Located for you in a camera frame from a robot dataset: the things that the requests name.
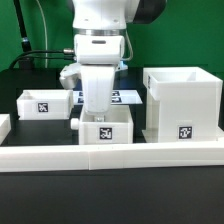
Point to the white U-shaped fence rail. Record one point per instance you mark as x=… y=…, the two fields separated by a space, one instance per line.
x=98 y=157

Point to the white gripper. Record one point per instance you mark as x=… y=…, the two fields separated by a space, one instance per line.
x=97 y=85

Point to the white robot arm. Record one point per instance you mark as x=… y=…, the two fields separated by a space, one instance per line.
x=100 y=41

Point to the white drawer with tag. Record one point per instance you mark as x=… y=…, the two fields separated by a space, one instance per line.
x=45 y=104
x=116 y=128

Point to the white fiducial tag sheet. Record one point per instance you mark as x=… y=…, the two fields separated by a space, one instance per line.
x=118 y=97

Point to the white drawer cabinet box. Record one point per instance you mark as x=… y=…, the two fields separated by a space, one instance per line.
x=183 y=104

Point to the white front drawer with tag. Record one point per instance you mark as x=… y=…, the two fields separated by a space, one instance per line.
x=116 y=128

